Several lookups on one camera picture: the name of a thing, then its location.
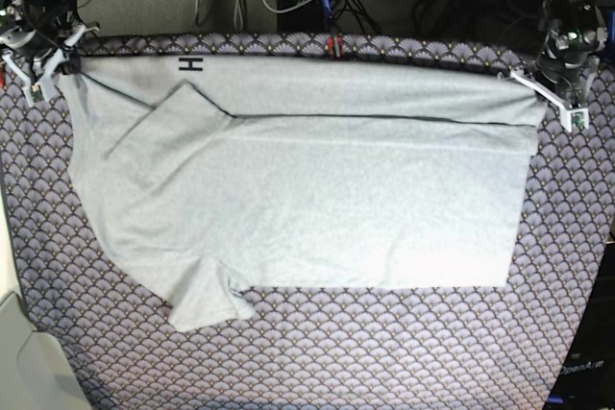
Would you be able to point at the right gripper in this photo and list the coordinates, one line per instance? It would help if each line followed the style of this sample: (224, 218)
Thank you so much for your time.
(34, 57)

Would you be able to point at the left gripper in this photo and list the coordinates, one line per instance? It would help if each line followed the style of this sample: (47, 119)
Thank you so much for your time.
(570, 67)

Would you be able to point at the light grey T-shirt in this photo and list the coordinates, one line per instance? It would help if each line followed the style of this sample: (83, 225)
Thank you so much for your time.
(202, 178)

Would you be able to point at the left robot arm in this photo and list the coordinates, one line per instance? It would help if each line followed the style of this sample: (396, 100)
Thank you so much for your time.
(580, 20)

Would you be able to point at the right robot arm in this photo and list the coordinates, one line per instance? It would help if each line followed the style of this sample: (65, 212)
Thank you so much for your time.
(47, 16)

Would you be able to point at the red table clamp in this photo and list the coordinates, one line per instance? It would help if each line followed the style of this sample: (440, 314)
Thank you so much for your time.
(335, 47)

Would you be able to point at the black power adapter box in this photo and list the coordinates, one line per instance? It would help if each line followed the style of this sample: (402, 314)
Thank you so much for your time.
(308, 19)

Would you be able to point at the black OpenArm base panel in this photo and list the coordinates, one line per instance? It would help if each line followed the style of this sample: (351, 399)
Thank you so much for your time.
(586, 380)

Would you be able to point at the white plastic bin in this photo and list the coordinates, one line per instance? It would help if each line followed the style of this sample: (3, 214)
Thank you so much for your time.
(35, 373)

